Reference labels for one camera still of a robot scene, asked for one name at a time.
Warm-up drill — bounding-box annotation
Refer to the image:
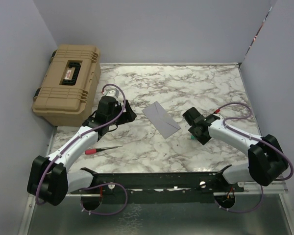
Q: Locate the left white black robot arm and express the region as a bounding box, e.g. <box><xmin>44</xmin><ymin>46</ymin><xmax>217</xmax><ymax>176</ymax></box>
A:
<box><xmin>27</xmin><ymin>96</ymin><xmax>136</xmax><ymax>206</ymax></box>

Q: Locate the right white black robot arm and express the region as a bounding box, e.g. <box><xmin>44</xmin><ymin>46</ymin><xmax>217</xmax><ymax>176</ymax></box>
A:
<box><xmin>183</xmin><ymin>107</ymin><xmax>289</xmax><ymax>191</ymax></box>

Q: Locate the tan plastic tool case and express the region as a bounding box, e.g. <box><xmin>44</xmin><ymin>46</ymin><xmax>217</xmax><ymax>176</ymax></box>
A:
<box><xmin>32</xmin><ymin>44</ymin><xmax>101</xmax><ymax>127</ymax></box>

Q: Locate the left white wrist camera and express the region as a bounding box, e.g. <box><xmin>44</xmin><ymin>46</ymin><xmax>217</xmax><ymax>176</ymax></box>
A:
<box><xmin>103</xmin><ymin>89</ymin><xmax>120</xmax><ymax>99</ymax></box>

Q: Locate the red handled screwdriver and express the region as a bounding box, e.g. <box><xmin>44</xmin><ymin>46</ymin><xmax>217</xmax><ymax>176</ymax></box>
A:
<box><xmin>84</xmin><ymin>146</ymin><xmax>120</xmax><ymax>155</ymax></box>

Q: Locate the black metal base rail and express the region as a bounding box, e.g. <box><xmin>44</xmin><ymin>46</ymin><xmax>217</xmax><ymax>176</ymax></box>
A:
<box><xmin>72</xmin><ymin>170</ymin><xmax>244</xmax><ymax>204</ymax></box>

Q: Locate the aluminium frame rail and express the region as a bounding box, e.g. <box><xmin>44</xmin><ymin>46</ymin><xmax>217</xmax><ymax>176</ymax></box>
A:
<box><xmin>17</xmin><ymin>194</ymin><xmax>36</xmax><ymax>235</ymax></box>

